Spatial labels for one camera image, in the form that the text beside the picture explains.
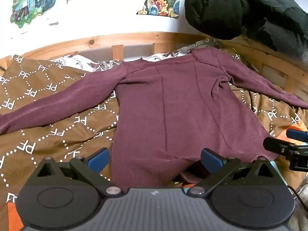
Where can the white floral bed sheet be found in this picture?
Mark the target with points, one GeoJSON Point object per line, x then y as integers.
{"type": "Point", "coordinates": [84, 62]}

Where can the brown printed blanket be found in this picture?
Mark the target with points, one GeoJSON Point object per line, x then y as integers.
{"type": "Point", "coordinates": [55, 93]}

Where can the wooden bed frame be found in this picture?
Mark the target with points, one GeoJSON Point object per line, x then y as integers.
{"type": "Point", "coordinates": [134, 39]}

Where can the cartoon figure wall sticker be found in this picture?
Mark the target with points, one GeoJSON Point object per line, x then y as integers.
{"type": "Point", "coordinates": [26, 2]}

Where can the maroon long-sleeve shirt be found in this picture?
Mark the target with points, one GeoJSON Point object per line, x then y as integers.
{"type": "Point", "coordinates": [173, 110]}

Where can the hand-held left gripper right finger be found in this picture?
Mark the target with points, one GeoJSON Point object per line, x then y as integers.
{"type": "Point", "coordinates": [211, 160]}

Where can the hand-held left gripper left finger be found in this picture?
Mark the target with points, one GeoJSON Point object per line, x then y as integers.
{"type": "Point", "coordinates": [99, 160]}

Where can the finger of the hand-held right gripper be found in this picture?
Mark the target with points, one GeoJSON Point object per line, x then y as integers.
{"type": "Point", "coordinates": [297, 133]}
{"type": "Point", "coordinates": [276, 144]}

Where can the black puffer jacket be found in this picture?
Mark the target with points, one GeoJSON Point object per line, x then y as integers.
{"type": "Point", "coordinates": [247, 7]}

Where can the orange cloth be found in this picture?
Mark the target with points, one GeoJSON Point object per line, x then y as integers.
{"type": "Point", "coordinates": [15, 215]}

